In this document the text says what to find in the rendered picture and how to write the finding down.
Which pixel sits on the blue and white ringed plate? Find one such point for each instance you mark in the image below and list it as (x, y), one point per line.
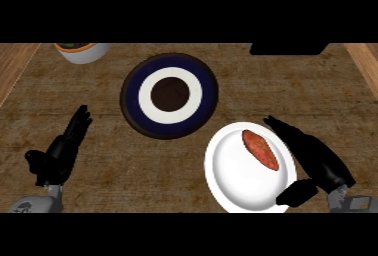
(170, 95)

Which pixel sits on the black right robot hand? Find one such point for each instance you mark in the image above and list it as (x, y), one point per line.
(314, 156)

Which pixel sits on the white pot with orange rim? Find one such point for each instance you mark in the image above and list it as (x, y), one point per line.
(82, 51)

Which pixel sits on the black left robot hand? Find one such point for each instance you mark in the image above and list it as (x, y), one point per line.
(60, 151)

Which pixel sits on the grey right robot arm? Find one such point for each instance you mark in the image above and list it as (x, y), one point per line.
(350, 201)

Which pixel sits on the black appliance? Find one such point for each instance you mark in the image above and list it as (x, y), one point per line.
(288, 48)

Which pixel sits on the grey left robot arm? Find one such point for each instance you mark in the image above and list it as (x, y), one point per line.
(38, 201)

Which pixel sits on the orange sweet potato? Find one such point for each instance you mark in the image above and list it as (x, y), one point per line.
(260, 150)

